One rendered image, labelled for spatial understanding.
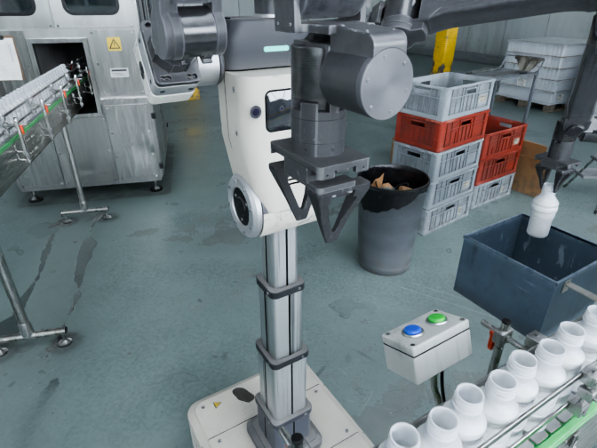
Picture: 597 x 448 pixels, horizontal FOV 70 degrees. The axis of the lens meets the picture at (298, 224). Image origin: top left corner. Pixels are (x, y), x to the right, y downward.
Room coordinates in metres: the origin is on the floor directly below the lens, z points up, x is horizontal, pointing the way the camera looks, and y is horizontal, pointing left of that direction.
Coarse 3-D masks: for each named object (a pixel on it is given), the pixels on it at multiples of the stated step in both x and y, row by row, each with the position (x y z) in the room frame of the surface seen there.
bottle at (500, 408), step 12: (492, 372) 0.43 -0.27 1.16; (504, 372) 0.44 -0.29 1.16; (492, 384) 0.42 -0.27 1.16; (504, 384) 0.43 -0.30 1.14; (516, 384) 0.41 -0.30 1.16; (492, 396) 0.41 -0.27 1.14; (504, 396) 0.40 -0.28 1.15; (492, 408) 0.40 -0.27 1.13; (504, 408) 0.40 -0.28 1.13; (516, 408) 0.41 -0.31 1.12; (492, 420) 0.40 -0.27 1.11; (504, 420) 0.39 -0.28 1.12; (492, 432) 0.39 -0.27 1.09; (492, 444) 0.39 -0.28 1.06; (504, 444) 0.39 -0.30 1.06
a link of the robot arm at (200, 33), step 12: (180, 12) 0.73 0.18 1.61; (192, 12) 0.74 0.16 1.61; (204, 12) 0.75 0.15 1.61; (192, 24) 0.73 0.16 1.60; (204, 24) 0.74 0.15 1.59; (192, 36) 0.72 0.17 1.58; (204, 36) 0.73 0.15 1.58; (216, 36) 0.75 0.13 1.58; (192, 48) 0.73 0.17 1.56; (204, 48) 0.74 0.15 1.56; (216, 48) 0.75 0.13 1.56; (180, 60) 0.75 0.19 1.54; (204, 60) 0.77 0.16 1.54
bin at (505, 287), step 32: (512, 224) 1.34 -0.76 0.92; (480, 256) 1.15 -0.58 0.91; (512, 256) 1.36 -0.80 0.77; (544, 256) 1.27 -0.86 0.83; (576, 256) 1.19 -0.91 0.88; (480, 288) 1.13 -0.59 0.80; (512, 288) 1.04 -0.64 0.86; (544, 288) 0.97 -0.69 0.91; (576, 288) 0.95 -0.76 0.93; (512, 320) 1.02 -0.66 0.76; (544, 320) 0.95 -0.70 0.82
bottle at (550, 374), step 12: (540, 348) 0.48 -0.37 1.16; (552, 348) 0.50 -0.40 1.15; (564, 348) 0.48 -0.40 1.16; (540, 360) 0.48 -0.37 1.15; (552, 360) 0.47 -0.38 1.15; (540, 372) 0.47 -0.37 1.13; (552, 372) 0.46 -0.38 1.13; (564, 372) 0.47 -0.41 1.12; (540, 384) 0.46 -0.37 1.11; (552, 384) 0.45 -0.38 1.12; (540, 396) 0.46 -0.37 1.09; (540, 408) 0.46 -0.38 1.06; (552, 408) 0.46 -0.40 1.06; (528, 420) 0.46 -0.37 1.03; (540, 420) 0.45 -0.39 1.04
